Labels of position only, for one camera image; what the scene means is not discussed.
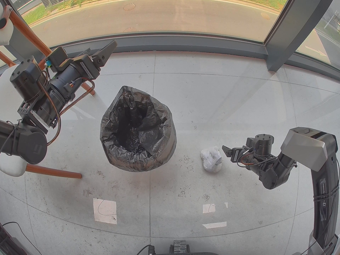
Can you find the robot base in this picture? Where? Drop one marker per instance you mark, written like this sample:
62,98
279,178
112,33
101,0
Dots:
179,247

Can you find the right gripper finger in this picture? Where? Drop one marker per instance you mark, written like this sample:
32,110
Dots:
229,151

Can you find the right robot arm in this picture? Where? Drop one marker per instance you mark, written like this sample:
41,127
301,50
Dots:
305,147

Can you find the black plastic bag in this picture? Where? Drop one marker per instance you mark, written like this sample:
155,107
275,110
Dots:
138,131

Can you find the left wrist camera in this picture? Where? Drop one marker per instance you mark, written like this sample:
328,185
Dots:
58,56

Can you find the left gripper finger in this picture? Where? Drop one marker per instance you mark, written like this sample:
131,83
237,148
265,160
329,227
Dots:
84,53
105,52

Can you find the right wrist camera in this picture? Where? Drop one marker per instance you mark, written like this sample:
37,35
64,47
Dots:
250,142

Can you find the window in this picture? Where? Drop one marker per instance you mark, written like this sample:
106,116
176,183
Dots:
284,41

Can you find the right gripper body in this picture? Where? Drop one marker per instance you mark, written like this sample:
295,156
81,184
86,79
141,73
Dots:
241,155

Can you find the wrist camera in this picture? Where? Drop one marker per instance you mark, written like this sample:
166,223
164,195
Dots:
250,142
58,56

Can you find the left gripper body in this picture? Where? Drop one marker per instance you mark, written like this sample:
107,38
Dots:
69,78

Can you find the white chair with wooden legs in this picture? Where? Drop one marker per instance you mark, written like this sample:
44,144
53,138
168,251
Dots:
53,172

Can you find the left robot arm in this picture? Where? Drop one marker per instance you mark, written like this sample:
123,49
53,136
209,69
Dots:
26,145

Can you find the crumpled white paper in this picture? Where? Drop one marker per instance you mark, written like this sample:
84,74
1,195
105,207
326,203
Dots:
211,159

